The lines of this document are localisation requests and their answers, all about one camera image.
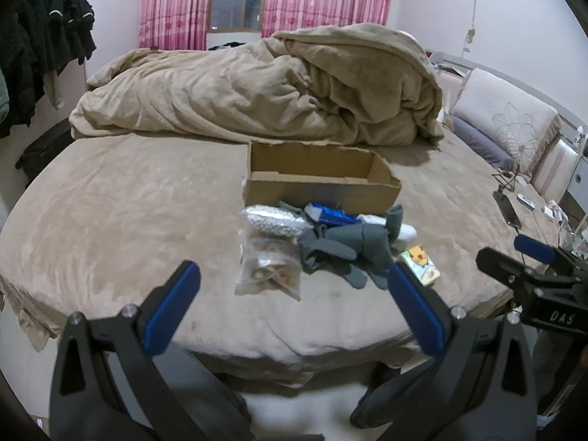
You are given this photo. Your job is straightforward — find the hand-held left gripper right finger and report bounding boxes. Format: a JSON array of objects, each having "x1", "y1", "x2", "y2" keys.
[{"x1": 350, "y1": 264, "x2": 538, "y2": 441}]

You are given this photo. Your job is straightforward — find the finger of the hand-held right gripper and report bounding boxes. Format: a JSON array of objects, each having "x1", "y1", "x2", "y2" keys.
[
  {"x1": 513, "y1": 234, "x2": 575, "y2": 267},
  {"x1": 476, "y1": 247, "x2": 543, "y2": 292}
]

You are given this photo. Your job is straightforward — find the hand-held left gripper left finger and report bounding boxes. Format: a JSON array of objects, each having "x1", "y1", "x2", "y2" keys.
[{"x1": 50, "y1": 259, "x2": 251, "y2": 441}]

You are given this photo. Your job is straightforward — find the small cartoon print packet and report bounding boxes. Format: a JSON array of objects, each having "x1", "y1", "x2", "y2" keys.
[{"x1": 399, "y1": 245, "x2": 441, "y2": 286}]

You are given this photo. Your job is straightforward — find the white cloth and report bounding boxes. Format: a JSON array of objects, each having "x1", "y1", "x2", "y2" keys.
[{"x1": 358, "y1": 214, "x2": 419, "y2": 244}]

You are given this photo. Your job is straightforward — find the grey knitted glove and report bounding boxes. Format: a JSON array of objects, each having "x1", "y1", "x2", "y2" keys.
[
  {"x1": 383, "y1": 206, "x2": 407, "y2": 249},
  {"x1": 279, "y1": 201, "x2": 396, "y2": 291}
]

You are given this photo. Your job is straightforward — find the clear bag of small trinkets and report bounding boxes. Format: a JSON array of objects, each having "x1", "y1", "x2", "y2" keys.
[{"x1": 234, "y1": 239, "x2": 304, "y2": 301}]

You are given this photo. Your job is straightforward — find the blue plastic packet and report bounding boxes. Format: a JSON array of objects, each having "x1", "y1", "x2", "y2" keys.
[{"x1": 305, "y1": 202, "x2": 363, "y2": 227}]

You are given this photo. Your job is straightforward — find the clear bag of white beads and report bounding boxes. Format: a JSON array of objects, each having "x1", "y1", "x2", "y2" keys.
[{"x1": 241, "y1": 204, "x2": 313, "y2": 240}]

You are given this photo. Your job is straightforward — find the brown cardboard box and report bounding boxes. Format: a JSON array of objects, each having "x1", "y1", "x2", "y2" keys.
[{"x1": 243, "y1": 141, "x2": 402, "y2": 214}]

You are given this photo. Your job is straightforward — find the black phone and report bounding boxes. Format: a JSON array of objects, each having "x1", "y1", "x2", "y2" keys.
[{"x1": 492, "y1": 190, "x2": 523, "y2": 228}]

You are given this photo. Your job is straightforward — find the pink striped cushion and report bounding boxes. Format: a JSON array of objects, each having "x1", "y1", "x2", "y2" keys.
[{"x1": 533, "y1": 133, "x2": 580, "y2": 198}]

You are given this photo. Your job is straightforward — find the bed with beige sheet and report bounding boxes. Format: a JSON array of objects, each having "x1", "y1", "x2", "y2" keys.
[{"x1": 0, "y1": 119, "x2": 566, "y2": 377}]

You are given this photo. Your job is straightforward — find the grey blue pillow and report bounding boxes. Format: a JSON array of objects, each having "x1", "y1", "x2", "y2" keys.
[{"x1": 448, "y1": 115, "x2": 515, "y2": 171}]

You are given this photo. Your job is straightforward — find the white embroidered pillow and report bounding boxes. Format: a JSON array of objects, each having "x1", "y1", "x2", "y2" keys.
[{"x1": 450, "y1": 68, "x2": 562, "y2": 175}]

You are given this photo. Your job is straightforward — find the grey headboard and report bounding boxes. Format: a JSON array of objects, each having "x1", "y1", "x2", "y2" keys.
[{"x1": 429, "y1": 50, "x2": 588, "y2": 148}]

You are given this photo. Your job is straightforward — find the dark suitcase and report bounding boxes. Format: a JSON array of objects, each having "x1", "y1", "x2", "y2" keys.
[{"x1": 15, "y1": 119, "x2": 74, "y2": 182}]

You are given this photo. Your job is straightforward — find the beige fleece duvet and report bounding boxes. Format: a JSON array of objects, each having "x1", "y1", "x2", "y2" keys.
[{"x1": 70, "y1": 23, "x2": 445, "y2": 148}]

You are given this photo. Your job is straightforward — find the hanging beige garment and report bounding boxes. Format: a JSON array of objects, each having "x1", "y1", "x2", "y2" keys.
[{"x1": 43, "y1": 69, "x2": 65, "y2": 111}]

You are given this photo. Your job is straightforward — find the hanging black clothes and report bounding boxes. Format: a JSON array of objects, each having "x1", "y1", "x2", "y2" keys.
[{"x1": 0, "y1": 0, "x2": 97, "y2": 139}]

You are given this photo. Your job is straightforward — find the black frame glasses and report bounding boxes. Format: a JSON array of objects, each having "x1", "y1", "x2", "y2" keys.
[{"x1": 492, "y1": 170, "x2": 524, "y2": 191}]

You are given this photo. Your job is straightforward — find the white wall cable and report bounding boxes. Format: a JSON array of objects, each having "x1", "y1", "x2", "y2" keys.
[{"x1": 462, "y1": 0, "x2": 481, "y2": 56}]

